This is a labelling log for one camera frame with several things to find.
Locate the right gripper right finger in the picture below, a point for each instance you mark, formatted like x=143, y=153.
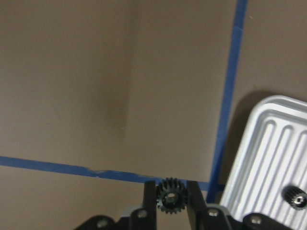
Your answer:
x=196, y=205

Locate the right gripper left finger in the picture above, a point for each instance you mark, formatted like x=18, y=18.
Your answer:
x=149, y=205

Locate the black bearing gear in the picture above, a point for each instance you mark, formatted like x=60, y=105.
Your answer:
x=171, y=196
x=295, y=197

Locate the ribbed aluminium tray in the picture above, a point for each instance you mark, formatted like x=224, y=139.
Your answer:
x=272, y=155

